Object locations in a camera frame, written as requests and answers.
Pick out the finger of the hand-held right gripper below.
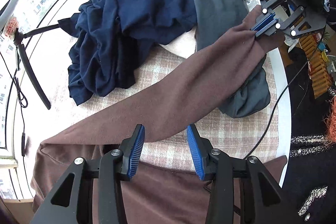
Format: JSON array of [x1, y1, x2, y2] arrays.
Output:
[[254, 6, 328, 39], [250, 0, 290, 32]]

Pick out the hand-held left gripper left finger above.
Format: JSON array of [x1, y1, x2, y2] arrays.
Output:
[[31, 124, 146, 224]]

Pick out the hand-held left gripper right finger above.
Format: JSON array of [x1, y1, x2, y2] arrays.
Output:
[[186, 124, 297, 224]]

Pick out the brown long-sleeve shirt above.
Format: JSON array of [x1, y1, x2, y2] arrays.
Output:
[[31, 7, 288, 224]]

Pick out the pink plaid table cloth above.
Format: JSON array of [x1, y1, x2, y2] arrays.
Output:
[[45, 30, 280, 170]]

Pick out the wooden slatted crate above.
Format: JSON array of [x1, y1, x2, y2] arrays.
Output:
[[299, 32, 336, 99]]

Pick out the orange yarn scarf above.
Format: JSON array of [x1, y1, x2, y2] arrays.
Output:
[[324, 96, 336, 146]]

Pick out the person's black tweed jacket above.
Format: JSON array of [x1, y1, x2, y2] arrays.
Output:
[[282, 48, 336, 224]]

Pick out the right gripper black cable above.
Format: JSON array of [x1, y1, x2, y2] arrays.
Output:
[[245, 37, 324, 162]]

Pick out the black inline cable controller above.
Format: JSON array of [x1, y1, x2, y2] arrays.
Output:
[[20, 132, 27, 157]]

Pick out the ring light cable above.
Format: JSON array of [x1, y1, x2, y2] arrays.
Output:
[[0, 48, 30, 157]]

